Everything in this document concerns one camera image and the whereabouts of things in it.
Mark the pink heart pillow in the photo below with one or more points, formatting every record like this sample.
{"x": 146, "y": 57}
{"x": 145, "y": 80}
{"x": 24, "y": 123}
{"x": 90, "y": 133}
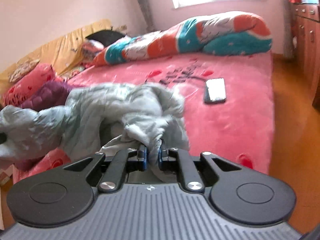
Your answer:
{"x": 29, "y": 84}

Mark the black cushion by headboard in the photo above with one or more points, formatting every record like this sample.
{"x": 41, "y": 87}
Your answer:
{"x": 105, "y": 37}

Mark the pink plush love-you bedspread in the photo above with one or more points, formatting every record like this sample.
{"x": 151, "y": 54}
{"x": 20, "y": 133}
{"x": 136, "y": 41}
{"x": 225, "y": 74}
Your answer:
{"x": 240, "y": 129}

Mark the grey checked left curtain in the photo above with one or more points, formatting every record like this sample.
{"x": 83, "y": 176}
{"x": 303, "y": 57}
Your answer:
{"x": 146, "y": 11}

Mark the orange teal white quilt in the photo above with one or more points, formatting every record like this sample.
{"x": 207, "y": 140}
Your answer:
{"x": 223, "y": 34}

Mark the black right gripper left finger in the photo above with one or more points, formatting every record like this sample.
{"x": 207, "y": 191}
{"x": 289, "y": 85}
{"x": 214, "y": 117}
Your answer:
{"x": 63, "y": 194}

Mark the light grey-green down jacket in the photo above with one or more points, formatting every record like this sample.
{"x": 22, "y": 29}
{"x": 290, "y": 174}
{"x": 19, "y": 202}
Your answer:
{"x": 104, "y": 118}

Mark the black smartphone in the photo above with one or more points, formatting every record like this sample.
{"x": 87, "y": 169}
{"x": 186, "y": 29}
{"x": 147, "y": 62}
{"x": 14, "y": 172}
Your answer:
{"x": 215, "y": 91}

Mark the floral patterned small pillow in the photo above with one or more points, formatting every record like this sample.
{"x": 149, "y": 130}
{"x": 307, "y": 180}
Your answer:
{"x": 22, "y": 70}

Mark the pink floral pillow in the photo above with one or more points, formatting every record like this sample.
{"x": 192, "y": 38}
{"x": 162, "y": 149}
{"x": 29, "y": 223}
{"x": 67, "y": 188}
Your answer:
{"x": 90, "y": 49}

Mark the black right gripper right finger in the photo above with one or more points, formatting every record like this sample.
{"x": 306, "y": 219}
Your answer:
{"x": 236, "y": 192}

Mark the yellow headboard cover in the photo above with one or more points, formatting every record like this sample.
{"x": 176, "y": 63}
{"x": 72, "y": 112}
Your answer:
{"x": 62, "y": 52}

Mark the purple down jacket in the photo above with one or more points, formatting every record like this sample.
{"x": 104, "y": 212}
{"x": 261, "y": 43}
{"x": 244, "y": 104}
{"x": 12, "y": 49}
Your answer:
{"x": 51, "y": 94}

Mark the brown wooden dresser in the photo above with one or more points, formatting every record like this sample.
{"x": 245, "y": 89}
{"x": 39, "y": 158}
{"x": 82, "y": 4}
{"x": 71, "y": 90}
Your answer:
{"x": 305, "y": 29}

